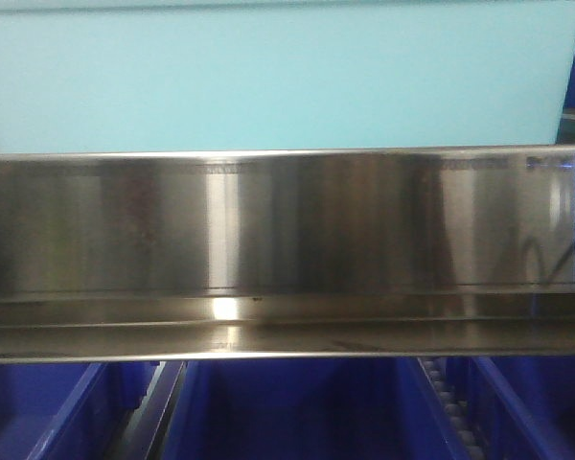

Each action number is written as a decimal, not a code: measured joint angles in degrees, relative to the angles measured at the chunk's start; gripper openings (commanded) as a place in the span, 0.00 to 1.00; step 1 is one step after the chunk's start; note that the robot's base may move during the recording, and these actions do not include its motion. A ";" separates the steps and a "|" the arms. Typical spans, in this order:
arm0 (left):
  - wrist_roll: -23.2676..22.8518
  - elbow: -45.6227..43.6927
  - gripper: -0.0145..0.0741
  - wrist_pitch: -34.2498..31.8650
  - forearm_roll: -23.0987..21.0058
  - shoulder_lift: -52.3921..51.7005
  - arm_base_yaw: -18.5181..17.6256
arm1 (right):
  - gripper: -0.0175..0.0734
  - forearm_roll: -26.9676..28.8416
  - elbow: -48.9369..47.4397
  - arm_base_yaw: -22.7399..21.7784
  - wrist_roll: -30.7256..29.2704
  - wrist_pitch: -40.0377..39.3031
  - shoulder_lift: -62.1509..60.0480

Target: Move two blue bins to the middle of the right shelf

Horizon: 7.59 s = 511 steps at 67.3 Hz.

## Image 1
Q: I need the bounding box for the dark blue bin lower right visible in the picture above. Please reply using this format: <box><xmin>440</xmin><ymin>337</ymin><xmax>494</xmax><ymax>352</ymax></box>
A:
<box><xmin>441</xmin><ymin>356</ymin><xmax>575</xmax><ymax>459</ymax></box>

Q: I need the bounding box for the metal divider rail left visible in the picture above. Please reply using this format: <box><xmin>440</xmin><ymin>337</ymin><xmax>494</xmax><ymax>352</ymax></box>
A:
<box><xmin>104</xmin><ymin>361</ymin><xmax>185</xmax><ymax>459</ymax></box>

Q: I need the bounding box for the dark blue bin lower middle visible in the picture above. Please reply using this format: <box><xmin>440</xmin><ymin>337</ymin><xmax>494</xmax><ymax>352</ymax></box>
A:
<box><xmin>162</xmin><ymin>357</ymin><xmax>470</xmax><ymax>459</ymax></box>

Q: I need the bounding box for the dark blue bin lower left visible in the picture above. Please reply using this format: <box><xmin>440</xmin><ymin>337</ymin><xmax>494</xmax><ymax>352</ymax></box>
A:
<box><xmin>0</xmin><ymin>361</ymin><xmax>157</xmax><ymax>459</ymax></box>

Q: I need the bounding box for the stainless steel shelf rail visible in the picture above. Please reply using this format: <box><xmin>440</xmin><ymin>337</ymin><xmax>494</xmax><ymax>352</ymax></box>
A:
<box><xmin>0</xmin><ymin>145</ymin><xmax>575</xmax><ymax>363</ymax></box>

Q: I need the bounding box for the roller track right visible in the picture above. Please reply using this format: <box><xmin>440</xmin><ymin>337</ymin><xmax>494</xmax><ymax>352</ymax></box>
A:
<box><xmin>412</xmin><ymin>356</ymin><xmax>485</xmax><ymax>459</ymax></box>

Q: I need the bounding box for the light blue plastic bin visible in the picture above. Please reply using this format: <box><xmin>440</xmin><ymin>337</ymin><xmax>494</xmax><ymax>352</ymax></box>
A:
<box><xmin>0</xmin><ymin>1</ymin><xmax>575</xmax><ymax>153</ymax></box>

